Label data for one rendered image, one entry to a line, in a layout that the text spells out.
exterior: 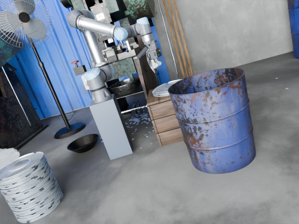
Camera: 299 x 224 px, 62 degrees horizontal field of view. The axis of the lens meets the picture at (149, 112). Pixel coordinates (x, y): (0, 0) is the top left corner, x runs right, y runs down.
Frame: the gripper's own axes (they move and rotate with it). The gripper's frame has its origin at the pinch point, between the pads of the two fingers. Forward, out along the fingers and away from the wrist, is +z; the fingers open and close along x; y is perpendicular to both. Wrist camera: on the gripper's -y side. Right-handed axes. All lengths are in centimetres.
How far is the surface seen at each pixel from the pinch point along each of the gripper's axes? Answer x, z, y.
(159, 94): 2.8, 19.1, -3.9
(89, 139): -1, 51, -92
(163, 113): -7.1, 30.4, 1.1
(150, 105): -9.5, 22.3, -6.5
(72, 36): 121, -53, -186
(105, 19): 44, -48, -60
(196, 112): -43, 18, 41
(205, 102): -42, 13, 47
